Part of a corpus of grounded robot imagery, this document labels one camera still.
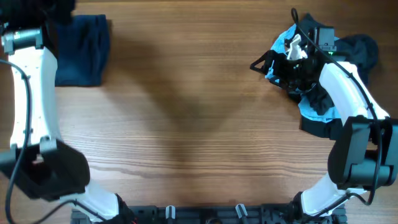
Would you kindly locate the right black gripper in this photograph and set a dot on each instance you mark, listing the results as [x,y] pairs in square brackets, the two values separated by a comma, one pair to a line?
[281,59]

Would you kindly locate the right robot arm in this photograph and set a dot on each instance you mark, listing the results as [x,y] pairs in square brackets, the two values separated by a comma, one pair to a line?
[364,156]

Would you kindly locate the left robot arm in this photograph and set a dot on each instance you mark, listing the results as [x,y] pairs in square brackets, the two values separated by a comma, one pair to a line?
[38,162]

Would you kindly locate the black garment with white lettering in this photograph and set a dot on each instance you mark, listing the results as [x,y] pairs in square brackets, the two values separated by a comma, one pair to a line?
[319,99]

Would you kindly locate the light blue garment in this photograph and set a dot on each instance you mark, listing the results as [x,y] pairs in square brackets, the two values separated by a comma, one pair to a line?
[304,105]

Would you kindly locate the dark garment under pile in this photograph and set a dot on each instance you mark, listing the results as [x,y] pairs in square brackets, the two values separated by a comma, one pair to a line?
[361,50]

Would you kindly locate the folded navy blue shorts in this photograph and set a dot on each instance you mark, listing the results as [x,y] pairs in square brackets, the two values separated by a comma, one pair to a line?
[83,51]

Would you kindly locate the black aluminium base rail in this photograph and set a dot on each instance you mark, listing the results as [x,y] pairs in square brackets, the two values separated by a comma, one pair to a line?
[261,214]

